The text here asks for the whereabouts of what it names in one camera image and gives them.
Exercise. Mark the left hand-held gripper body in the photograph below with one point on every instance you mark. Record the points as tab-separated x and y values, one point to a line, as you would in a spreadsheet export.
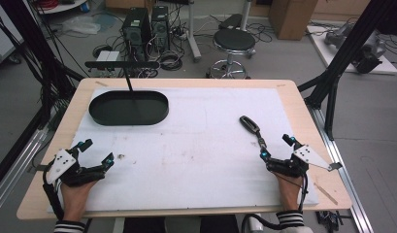
61	163

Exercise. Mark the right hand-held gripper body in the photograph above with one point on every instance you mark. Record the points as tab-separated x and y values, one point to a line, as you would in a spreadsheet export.
307	157

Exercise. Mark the black oval tray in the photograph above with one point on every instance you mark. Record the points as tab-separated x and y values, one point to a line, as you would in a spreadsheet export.
128	108

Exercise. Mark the person's left hand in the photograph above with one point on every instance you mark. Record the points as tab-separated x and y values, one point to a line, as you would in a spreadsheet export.
74	200

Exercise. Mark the person's right hand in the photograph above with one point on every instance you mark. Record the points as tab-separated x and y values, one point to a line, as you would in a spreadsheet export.
289	192

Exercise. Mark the thin wooden stick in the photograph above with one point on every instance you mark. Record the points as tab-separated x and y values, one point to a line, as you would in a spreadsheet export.
325	193

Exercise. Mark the small black floor parts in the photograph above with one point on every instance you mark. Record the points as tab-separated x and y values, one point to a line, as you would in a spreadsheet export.
330	217

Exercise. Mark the white table mat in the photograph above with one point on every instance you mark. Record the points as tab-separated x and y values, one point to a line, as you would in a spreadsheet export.
192	152

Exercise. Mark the white box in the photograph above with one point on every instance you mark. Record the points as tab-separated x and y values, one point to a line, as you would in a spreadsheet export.
107	55

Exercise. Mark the person's legs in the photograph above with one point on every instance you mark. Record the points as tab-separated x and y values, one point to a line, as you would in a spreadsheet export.
183	225

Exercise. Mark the white board with devices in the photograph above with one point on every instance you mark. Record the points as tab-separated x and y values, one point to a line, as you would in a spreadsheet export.
357	48

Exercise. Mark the black round stool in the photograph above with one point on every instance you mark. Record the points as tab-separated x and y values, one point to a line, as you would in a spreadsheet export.
234	40

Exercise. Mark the clear plastic bag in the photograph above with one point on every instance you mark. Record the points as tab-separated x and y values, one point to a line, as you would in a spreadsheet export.
81	25

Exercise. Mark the brown cardboard box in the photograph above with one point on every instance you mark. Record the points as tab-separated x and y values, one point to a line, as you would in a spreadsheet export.
291	17

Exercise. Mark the large black computer tower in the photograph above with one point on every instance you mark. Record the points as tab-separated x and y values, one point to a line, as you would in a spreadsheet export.
136	34

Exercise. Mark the slim black computer tower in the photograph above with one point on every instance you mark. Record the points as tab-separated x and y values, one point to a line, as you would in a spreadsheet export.
160	27

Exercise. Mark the white table leg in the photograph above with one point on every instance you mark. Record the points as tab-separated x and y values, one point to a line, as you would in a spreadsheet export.
193	32

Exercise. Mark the aluminium rail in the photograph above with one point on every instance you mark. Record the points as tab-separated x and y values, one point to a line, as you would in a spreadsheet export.
343	174
18	168

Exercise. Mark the black bar camera on stand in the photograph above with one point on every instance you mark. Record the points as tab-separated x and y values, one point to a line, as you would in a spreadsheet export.
121	64

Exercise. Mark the black metal frame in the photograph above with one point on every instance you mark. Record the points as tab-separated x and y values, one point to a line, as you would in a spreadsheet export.
345	51
34	48

